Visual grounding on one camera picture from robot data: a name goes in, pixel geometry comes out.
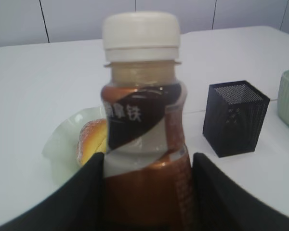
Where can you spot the sugared bread roll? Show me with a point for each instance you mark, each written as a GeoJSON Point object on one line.
{"type": "Point", "coordinates": [92, 139]}

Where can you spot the pale green wavy glass plate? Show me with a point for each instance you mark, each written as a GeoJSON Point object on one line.
{"type": "Point", "coordinates": [61, 147]}

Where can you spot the black mesh pen holder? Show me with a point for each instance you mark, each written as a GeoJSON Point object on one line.
{"type": "Point", "coordinates": [234, 117]}

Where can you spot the brown coffee drink bottle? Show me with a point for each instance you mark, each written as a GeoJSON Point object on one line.
{"type": "Point", "coordinates": [147, 170]}

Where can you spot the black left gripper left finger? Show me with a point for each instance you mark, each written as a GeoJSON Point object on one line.
{"type": "Point", "coordinates": [76, 206]}

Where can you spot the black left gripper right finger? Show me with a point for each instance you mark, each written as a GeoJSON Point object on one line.
{"type": "Point", "coordinates": [224, 206]}

